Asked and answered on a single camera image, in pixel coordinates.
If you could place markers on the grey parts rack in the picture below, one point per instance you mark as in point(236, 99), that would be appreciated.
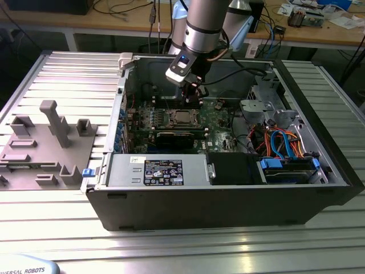
point(42, 154)

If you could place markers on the black plastic shroud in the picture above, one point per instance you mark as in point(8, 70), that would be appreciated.
point(231, 168)

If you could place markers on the copper coil transformer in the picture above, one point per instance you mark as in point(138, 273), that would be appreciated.
point(296, 18)

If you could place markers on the pale grey case latch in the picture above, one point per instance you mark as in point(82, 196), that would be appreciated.
point(125, 60)

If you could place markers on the grey power supply unit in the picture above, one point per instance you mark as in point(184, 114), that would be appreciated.
point(125, 171)

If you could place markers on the RAM slot with white clips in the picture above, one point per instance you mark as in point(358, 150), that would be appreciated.
point(160, 103)
point(160, 98)

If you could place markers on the blue case latch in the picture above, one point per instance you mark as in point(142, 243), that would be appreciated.
point(87, 172)

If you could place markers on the CPU socket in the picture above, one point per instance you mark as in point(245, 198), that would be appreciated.
point(170, 123)

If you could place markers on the small black adapter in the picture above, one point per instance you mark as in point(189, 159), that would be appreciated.
point(279, 29)

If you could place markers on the wooden desk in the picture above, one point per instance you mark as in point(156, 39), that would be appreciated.
point(119, 24)

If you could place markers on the blue flat box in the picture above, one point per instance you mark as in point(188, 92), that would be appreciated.
point(333, 3)

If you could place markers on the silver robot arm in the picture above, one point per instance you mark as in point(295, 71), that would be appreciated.
point(202, 23)

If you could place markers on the white papers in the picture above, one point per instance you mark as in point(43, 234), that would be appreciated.
point(345, 22)

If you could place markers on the graphics card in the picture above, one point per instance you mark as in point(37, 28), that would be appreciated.
point(174, 140)

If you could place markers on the green motherboard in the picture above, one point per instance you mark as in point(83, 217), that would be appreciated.
point(219, 127)

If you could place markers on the metal drive cage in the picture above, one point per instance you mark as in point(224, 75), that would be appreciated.
point(252, 108)

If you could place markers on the CPU with silver top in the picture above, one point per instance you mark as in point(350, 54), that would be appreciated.
point(184, 116)

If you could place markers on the large black box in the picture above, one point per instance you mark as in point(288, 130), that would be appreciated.
point(48, 5)

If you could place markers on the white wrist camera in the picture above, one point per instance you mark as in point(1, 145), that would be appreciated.
point(178, 77)

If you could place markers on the black PC case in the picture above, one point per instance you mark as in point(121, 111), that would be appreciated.
point(199, 208)

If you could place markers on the grey electronic device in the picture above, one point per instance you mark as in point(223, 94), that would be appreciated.
point(313, 20)

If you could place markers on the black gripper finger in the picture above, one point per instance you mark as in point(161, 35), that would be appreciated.
point(196, 94)
point(187, 94)

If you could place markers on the hard disk in blue carrier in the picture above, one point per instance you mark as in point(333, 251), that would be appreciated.
point(271, 165)

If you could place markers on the white power adapter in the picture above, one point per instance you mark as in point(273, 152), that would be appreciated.
point(252, 51)

